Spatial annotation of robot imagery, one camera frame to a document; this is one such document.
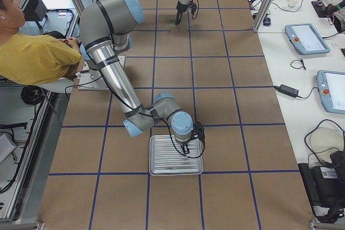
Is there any blue teach pendant upper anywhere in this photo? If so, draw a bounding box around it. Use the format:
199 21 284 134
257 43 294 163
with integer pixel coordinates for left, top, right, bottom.
285 23 330 55

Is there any blue teach pendant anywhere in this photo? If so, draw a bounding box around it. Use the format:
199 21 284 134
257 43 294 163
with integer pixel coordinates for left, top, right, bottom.
285 23 330 55
316 70 344 114

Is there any small black looped cable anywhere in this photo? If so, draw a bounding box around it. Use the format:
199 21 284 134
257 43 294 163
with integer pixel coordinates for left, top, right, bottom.
290 58 306 71

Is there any black power adapter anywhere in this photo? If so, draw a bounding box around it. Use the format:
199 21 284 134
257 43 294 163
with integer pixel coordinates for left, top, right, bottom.
279 85 299 98

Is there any blue teach pendant lower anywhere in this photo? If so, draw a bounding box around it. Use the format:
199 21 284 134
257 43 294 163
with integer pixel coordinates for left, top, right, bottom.
316 70 344 114

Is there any black equipment box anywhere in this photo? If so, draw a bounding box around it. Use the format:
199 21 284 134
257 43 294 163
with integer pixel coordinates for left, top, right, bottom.
298 163 344 224

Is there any white chair seat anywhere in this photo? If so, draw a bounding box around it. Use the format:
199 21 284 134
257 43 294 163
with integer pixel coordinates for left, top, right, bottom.
38 78 74 94

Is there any person in yellow shirt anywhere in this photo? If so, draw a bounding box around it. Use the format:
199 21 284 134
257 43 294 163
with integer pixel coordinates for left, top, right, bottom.
1 0 81 85

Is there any white cup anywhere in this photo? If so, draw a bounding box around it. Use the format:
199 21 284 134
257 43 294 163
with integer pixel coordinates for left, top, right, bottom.
287 0 300 8

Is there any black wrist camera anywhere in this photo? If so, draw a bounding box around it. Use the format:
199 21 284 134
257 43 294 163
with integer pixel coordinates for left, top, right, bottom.
193 122 205 141
189 0 199 20

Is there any silver ribbed metal tray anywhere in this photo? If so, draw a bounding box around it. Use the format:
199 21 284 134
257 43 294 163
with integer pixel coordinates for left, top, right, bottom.
149 135 203 176

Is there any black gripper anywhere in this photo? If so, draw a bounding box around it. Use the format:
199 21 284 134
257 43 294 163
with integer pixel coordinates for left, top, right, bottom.
175 137 190 156
175 1 189 25

